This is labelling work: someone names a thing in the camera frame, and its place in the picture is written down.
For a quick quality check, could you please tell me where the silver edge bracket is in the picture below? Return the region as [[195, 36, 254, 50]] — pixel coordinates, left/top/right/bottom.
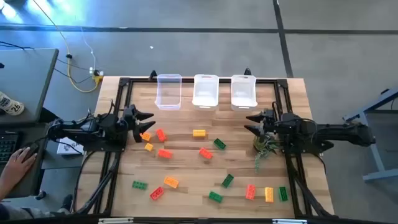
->
[[272, 218, 308, 224], [98, 217, 134, 224]]

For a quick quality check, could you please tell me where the person's forearm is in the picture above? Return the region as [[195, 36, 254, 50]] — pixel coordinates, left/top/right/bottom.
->
[[0, 172, 18, 202]]

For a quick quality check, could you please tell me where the person's hand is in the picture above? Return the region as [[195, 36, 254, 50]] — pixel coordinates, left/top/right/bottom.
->
[[5, 146, 38, 184]]

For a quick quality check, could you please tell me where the person's shoe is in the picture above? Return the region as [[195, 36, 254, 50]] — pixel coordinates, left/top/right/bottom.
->
[[60, 194, 74, 212]]

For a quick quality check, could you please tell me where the white printed bottle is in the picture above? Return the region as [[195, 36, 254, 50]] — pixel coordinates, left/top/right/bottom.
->
[[0, 91, 25, 116]]

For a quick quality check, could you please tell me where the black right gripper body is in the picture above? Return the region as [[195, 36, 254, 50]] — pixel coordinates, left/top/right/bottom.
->
[[263, 108, 284, 138]]

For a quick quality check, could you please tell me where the yellow power outlet box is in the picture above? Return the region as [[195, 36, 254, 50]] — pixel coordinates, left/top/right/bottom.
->
[[89, 67, 104, 85]]

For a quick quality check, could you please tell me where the grey-blue table frame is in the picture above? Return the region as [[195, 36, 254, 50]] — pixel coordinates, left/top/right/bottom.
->
[[341, 88, 398, 183]]

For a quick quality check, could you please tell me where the person's leg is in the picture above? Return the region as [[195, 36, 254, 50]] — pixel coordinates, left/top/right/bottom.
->
[[0, 202, 63, 222]]

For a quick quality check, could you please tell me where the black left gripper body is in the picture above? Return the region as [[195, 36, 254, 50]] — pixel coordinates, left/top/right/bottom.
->
[[119, 104, 143, 143]]

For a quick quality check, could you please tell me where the yellow cable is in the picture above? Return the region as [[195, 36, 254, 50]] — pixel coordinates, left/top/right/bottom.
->
[[32, 0, 101, 94]]

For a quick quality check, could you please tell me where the succulent plant in dark pot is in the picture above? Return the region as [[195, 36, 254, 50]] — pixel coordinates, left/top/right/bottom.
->
[[252, 133, 282, 174]]

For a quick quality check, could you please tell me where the clear plastic bin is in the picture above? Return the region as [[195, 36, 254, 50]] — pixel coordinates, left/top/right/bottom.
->
[[154, 73, 183, 111]]

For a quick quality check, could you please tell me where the red toy brick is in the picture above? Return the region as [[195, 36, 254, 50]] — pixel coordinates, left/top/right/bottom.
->
[[149, 186, 165, 201], [157, 149, 174, 160], [155, 128, 167, 143], [198, 147, 214, 161], [245, 184, 257, 201]]

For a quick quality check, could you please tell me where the white printed box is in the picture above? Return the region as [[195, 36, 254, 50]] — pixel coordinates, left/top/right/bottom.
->
[[57, 136, 85, 156]]

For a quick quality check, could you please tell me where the black aluminium table frame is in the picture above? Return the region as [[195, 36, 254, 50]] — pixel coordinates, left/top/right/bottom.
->
[[74, 76, 336, 218]]

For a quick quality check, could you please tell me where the grey desk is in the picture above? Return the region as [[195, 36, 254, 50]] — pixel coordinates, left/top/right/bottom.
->
[[0, 48, 60, 125]]

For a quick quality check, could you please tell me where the white cable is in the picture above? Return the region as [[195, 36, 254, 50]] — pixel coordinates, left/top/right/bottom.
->
[[81, 26, 96, 72]]

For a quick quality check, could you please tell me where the black floor cable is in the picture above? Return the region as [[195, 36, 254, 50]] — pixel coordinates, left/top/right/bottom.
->
[[52, 53, 94, 85]]

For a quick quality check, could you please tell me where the black keyboard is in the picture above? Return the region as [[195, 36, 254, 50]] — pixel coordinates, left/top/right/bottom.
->
[[0, 131, 20, 164]]

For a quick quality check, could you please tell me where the black computer mouse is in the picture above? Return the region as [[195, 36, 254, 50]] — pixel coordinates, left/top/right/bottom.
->
[[21, 142, 40, 156]]

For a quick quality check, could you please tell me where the white plastic bin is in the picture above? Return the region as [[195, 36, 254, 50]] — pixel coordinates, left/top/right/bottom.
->
[[191, 73, 220, 111], [230, 74, 258, 111]]

